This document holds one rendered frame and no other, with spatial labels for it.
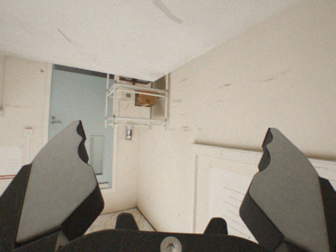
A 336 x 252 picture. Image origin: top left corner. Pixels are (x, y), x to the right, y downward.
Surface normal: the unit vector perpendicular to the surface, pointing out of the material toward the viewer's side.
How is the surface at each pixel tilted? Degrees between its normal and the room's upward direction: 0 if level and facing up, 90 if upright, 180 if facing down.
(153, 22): 0
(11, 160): 90
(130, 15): 0
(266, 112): 90
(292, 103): 90
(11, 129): 90
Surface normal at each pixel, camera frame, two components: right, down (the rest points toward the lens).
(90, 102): 0.51, -0.01
